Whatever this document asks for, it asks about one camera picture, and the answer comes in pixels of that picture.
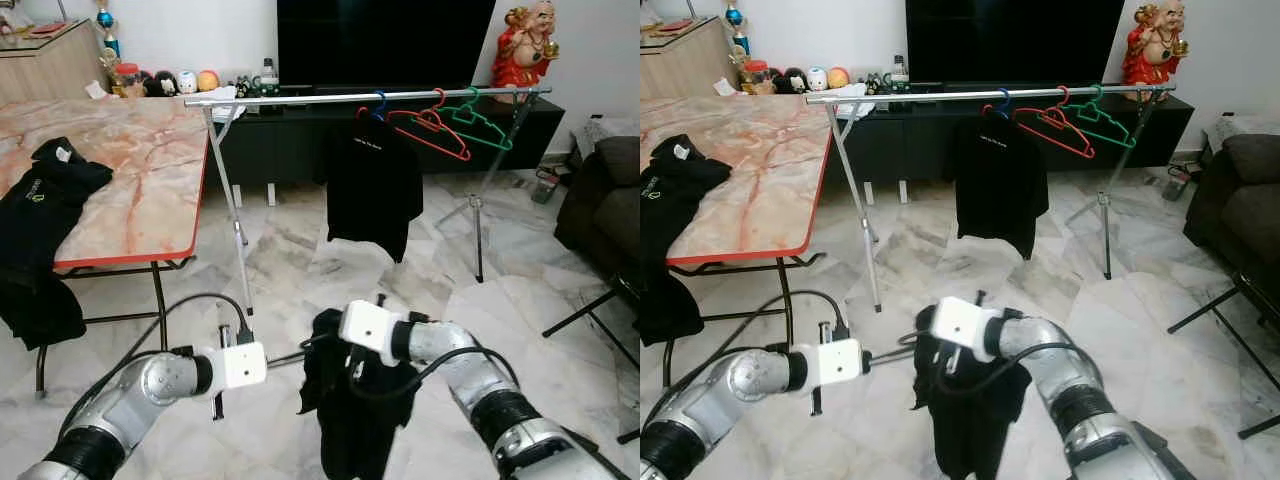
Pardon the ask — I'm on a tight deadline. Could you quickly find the dark navy garment yellow logo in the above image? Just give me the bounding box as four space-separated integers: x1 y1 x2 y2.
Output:
297 308 421 480
0 137 114 351
640 133 734 346
910 305 1033 480

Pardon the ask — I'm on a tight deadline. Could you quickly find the red plastic hanger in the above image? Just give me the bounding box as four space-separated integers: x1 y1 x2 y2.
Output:
388 88 473 161
1012 85 1096 159

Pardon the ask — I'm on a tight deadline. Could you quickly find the green plastic hanger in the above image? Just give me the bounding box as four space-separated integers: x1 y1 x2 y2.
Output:
1068 84 1138 150
445 86 516 153

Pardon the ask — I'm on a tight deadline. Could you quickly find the black T-shirt white print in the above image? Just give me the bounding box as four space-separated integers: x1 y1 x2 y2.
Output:
943 110 1049 261
315 112 426 264

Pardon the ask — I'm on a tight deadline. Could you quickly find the black TV console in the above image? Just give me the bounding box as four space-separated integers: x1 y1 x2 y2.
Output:
205 85 566 191
835 83 1196 186

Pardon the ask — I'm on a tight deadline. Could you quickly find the dark brown sofa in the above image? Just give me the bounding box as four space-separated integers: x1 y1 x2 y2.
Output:
1183 133 1280 301
553 135 641 301

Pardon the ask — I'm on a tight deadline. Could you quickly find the white paper stack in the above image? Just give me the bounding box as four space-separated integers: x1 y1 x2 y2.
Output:
195 85 246 121
825 82 876 119

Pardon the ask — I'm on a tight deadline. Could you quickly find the large black television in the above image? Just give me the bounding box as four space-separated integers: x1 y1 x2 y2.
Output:
277 0 498 89
905 0 1126 86

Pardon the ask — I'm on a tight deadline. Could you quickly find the side table white lace cloth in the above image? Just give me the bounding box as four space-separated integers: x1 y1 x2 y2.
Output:
575 115 628 151
1205 112 1280 151

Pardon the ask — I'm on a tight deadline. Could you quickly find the red laughing Buddha statue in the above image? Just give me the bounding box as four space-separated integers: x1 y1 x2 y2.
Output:
1120 0 1189 88
490 0 558 91

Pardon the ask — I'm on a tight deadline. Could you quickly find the light wood cabinet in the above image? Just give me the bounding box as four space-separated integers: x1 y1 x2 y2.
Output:
0 18 106 106
640 15 741 101

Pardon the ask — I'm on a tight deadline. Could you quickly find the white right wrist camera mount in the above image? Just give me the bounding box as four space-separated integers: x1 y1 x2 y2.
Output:
932 296 996 349
338 300 396 353

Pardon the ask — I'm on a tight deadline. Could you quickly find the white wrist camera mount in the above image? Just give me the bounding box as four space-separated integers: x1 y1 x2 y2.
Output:
210 342 269 391
338 300 396 353
805 338 866 388
932 296 996 349

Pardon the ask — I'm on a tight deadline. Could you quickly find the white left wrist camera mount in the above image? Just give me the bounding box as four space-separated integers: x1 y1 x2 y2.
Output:
210 342 269 391
805 338 866 388

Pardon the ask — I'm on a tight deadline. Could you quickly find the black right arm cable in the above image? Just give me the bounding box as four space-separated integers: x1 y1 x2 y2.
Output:
350 345 521 403
940 343 1086 398

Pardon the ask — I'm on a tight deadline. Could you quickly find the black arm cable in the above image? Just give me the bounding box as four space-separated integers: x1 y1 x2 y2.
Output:
350 345 521 403
55 293 256 441
940 343 1086 398
665 290 851 421

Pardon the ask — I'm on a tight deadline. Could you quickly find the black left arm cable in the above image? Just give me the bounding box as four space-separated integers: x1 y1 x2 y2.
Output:
665 290 851 421
55 293 256 441

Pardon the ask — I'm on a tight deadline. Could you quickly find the floor power strip with cables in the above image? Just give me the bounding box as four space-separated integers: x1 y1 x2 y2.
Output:
1160 160 1196 201
530 165 561 206

